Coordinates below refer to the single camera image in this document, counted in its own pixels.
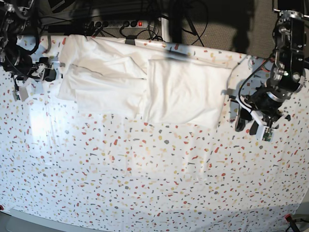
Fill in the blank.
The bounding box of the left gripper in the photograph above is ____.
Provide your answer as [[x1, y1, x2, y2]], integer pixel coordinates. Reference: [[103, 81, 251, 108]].
[[235, 87, 286, 135]]

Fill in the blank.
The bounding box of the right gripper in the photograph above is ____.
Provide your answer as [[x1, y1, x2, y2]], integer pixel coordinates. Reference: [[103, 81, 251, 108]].
[[13, 58, 56, 82]]

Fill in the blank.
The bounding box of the white printed T-shirt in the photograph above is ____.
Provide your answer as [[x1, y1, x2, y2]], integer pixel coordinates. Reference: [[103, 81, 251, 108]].
[[58, 35, 232, 128]]

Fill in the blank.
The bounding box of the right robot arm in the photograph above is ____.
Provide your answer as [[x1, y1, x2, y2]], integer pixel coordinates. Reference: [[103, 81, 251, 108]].
[[0, 0, 56, 82]]

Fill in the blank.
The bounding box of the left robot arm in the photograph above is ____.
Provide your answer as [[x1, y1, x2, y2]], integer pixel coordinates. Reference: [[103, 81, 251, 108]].
[[235, 0, 309, 142]]

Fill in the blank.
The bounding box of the white power strip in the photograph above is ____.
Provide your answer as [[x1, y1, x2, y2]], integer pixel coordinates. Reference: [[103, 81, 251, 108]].
[[90, 20, 149, 29]]

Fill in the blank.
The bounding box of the black table clamp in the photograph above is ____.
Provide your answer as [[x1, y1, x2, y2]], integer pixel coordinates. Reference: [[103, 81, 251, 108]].
[[125, 35, 137, 45]]

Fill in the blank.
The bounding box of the terrazzo pattern table cloth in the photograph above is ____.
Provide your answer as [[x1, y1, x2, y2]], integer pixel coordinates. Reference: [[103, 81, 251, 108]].
[[0, 35, 309, 232]]

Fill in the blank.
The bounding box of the red clamp right corner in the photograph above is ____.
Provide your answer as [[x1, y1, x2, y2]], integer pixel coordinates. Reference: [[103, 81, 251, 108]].
[[284, 214, 293, 224]]

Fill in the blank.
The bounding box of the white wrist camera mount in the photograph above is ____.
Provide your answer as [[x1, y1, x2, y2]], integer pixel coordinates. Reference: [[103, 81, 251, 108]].
[[229, 95, 290, 142]]

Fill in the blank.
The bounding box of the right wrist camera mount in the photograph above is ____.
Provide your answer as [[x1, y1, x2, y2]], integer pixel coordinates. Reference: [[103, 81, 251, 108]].
[[13, 63, 48, 102]]

